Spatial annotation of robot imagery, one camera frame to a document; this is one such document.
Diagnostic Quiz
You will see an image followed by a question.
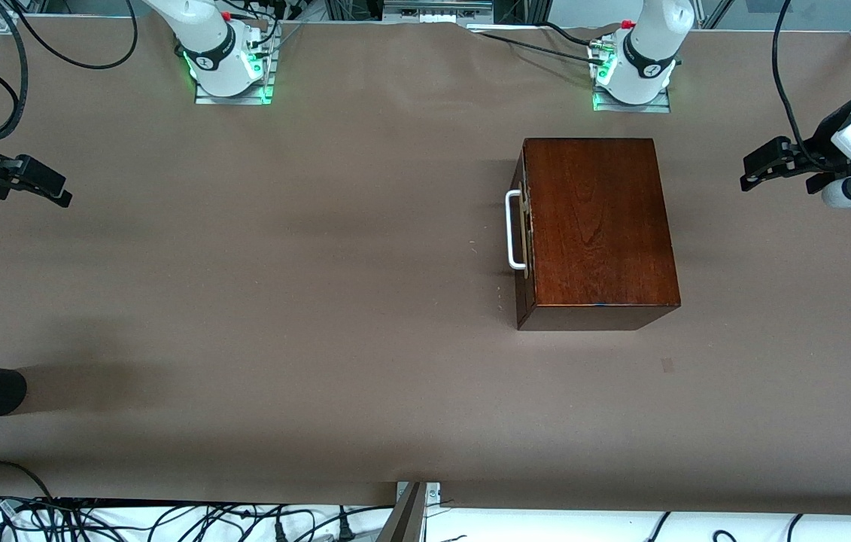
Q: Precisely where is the tan handle backing strip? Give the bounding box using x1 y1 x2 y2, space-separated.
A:
518 181 533 279

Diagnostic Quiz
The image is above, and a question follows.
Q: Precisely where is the white metal drawer handle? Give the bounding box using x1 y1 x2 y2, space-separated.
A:
506 190 528 270

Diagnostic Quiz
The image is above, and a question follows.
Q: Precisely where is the dark brown wooden cabinet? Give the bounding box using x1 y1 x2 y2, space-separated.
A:
514 137 682 332

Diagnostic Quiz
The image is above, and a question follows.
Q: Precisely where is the brown table cover sheet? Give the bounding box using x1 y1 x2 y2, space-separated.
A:
0 15 851 516

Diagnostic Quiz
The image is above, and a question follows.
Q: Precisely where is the grey connector strip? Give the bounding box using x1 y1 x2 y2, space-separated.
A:
382 0 494 23

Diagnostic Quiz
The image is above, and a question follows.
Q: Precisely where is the small aluminium mounting plate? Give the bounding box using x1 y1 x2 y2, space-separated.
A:
396 482 442 504

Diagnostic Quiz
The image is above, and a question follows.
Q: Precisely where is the dark metal strut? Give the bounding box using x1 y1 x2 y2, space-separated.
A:
375 483 427 542

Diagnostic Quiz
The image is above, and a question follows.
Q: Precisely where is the aluminium arm base plate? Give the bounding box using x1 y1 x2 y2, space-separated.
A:
592 84 672 114
194 45 277 106

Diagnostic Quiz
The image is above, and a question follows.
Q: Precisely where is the black cable with plug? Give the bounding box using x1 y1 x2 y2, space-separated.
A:
229 506 292 542
312 504 396 542

